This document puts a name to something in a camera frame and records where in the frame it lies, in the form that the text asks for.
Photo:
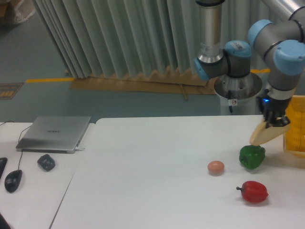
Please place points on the black keyboard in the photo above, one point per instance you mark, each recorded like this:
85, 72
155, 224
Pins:
3, 162

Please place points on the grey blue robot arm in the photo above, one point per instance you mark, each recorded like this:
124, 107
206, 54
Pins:
281, 46

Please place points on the plastic wrapped cardboard boxes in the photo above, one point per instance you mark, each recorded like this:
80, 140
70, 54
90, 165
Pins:
14, 12

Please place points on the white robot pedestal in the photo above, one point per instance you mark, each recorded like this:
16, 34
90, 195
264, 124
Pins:
237, 96

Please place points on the brown egg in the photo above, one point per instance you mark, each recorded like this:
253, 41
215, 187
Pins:
216, 167

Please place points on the green bell pepper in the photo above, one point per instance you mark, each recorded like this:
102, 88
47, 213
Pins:
251, 156

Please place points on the brown cardboard sheet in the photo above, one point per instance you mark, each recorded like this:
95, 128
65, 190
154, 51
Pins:
172, 82

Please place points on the triangular bread slice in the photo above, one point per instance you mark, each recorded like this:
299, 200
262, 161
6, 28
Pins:
262, 135

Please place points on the yellow plastic basket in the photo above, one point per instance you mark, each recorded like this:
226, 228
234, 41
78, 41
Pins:
294, 138

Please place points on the silver laptop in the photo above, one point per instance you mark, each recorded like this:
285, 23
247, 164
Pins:
56, 134

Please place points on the grey folding curtain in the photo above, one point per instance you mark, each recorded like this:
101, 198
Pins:
149, 39

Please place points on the red bell pepper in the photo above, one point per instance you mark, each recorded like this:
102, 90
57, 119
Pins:
253, 192

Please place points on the black computer mouse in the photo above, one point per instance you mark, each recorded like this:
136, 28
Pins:
12, 180

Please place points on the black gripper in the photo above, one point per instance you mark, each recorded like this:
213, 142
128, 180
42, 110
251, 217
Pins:
273, 109

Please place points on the black earbuds case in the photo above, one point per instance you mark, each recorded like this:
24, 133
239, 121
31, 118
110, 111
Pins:
46, 162

